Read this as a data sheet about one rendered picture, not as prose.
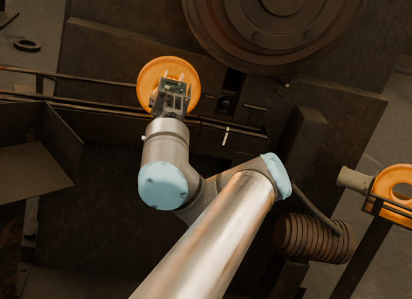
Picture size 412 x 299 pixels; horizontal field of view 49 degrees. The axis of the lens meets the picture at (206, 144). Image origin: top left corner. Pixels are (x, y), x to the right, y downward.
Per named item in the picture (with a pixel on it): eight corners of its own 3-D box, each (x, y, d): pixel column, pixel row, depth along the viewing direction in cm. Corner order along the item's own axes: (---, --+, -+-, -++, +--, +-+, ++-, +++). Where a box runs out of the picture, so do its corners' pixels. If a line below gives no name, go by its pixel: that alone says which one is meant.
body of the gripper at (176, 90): (193, 81, 100) (192, 117, 92) (183, 110, 106) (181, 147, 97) (159, 73, 99) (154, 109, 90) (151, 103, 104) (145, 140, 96)
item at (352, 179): (339, 180, 136) (345, 162, 134) (369, 192, 133) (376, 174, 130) (334, 187, 131) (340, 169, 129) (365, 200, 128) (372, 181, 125)
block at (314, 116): (268, 168, 147) (294, 102, 136) (290, 173, 148) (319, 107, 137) (274, 187, 137) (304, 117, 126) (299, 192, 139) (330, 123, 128)
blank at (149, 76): (140, 50, 108) (139, 54, 105) (205, 59, 110) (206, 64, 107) (133, 110, 115) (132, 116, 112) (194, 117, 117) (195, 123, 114)
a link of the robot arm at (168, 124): (182, 166, 95) (136, 157, 93) (183, 149, 98) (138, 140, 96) (194, 136, 89) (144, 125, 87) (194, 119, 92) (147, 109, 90)
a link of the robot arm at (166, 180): (159, 220, 87) (124, 192, 81) (164, 171, 96) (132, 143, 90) (200, 202, 83) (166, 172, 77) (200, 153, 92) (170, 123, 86)
